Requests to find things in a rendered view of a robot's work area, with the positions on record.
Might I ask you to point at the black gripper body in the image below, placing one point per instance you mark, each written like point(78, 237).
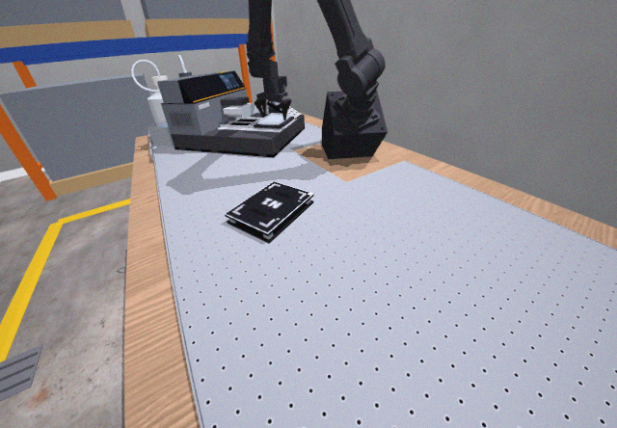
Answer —
point(272, 91)

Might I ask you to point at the white multi-well plate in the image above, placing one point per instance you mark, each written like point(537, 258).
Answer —
point(273, 119)

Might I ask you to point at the black rectangular pad with white corner marks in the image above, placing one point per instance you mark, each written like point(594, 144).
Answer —
point(270, 211)

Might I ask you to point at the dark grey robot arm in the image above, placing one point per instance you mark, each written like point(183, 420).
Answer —
point(354, 78)

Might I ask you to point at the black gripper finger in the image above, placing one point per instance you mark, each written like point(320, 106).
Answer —
point(285, 107)
point(258, 106)

